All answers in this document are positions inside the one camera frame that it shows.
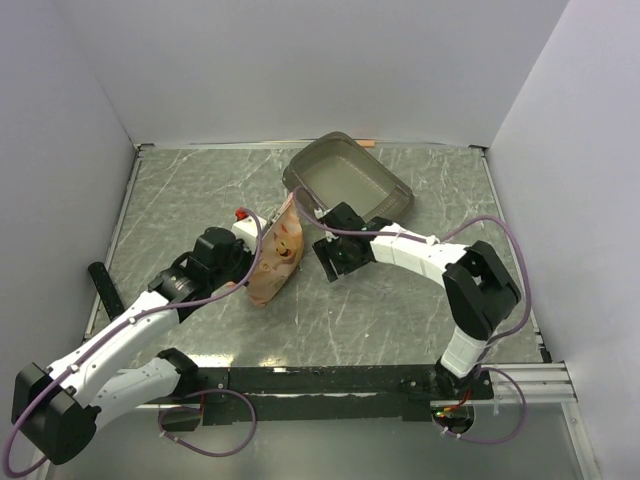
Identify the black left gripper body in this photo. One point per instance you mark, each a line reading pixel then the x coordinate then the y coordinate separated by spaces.
pixel 238 267

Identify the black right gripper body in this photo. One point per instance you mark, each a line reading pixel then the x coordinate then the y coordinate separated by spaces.
pixel 341 258

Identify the orange cat litter bag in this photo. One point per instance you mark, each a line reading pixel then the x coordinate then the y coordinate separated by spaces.
pixel 282 250

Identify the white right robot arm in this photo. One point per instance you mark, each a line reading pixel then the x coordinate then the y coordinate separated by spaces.
pixel 480 290

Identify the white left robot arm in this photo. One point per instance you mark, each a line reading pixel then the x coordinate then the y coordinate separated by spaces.
pixel 61 407

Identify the grey plastic litter box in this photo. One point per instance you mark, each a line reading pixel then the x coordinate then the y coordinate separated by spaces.
pixel 335 169

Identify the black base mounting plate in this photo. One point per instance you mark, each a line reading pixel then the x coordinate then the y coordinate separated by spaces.
pixel 408 392

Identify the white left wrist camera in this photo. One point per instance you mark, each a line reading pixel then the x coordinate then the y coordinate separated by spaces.
pixel 245 228

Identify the black perforated bracket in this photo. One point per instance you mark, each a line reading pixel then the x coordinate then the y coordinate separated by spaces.
pixel 106 290

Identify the aluminium rail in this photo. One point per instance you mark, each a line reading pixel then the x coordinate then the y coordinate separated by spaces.
pixel 541 383

